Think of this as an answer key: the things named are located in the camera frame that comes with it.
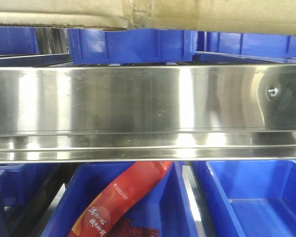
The brown cardboard carton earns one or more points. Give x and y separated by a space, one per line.
240 16

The blue bin with package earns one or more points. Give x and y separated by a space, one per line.
164 212

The blue plastic bin upper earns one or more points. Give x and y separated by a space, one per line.
131 46

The red snack package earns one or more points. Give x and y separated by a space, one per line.
118 197

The empty blue bin right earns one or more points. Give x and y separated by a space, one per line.
250 198

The blue bin upper right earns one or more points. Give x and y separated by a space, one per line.
276 46

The blue bin lower left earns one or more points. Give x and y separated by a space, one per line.
18 182

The blue bin upper left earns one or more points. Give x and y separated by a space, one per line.
18 40

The stainless steel shelf frame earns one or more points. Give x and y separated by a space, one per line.
214 107

